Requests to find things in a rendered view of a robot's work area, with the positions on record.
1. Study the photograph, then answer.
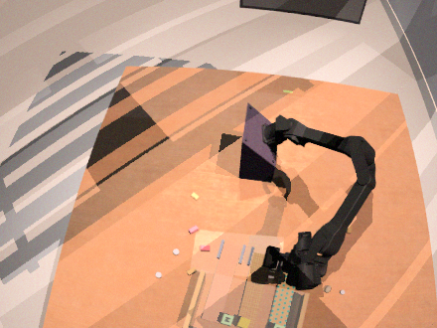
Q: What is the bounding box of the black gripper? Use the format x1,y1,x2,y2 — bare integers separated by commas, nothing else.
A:
262,246,328,277

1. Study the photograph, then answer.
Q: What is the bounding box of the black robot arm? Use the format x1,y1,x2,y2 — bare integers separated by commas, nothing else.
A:
261,114,376,291

